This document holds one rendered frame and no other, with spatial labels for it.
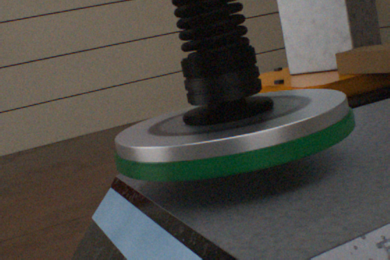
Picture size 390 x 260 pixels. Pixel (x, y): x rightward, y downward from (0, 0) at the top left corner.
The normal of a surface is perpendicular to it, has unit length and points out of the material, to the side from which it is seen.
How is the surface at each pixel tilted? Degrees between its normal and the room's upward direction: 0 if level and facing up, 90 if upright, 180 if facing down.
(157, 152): 90
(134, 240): 44
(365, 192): 0
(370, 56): 90
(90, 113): 90
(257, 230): 0
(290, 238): 0
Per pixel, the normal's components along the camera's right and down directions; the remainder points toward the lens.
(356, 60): -0.86, 0.25
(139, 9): 0.36, 0.07
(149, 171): -0.63, 0.25
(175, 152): -0.44, 0.23
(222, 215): -0.19, -0.97
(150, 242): -0.76, -0.54
